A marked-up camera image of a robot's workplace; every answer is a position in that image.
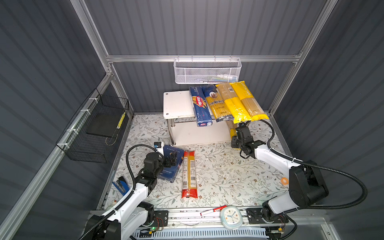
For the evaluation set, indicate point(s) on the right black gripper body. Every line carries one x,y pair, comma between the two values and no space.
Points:
235,143

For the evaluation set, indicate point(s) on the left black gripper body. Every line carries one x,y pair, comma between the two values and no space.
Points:
161,163

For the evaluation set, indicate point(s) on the yellow Pastatime spaghetti bag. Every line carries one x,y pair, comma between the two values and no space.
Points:
232,128

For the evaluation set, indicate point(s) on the blue rigatoni pasta box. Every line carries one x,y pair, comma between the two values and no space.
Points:
172,171

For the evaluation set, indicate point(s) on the blue yellow spaghetti bag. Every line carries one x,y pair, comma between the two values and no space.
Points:
217,104

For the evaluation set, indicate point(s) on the blue spaghetti box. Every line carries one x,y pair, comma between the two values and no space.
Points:
200,106

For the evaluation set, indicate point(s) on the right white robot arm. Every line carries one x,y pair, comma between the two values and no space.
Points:
306,182

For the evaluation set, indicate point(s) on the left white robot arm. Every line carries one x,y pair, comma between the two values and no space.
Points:
131,214

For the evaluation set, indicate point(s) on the white two-tier shelf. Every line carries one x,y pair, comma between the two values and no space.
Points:
179,105

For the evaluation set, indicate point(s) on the blue black small tool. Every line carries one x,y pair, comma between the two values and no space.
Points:
121,185

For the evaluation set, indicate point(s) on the red spaghetti bag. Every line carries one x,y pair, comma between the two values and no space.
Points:
189,185

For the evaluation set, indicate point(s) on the red white marker pen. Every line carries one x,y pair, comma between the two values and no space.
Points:
213,210

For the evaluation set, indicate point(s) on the white alarm clock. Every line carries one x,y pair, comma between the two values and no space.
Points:
231,218

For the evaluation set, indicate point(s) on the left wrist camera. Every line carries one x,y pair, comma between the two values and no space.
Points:
158,145

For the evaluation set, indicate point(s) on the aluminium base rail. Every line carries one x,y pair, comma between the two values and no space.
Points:
203,224

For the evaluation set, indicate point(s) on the black wire basket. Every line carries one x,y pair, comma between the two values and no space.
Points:
98,131

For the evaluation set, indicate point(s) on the white wire mesh basket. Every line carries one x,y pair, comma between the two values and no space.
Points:
207,71

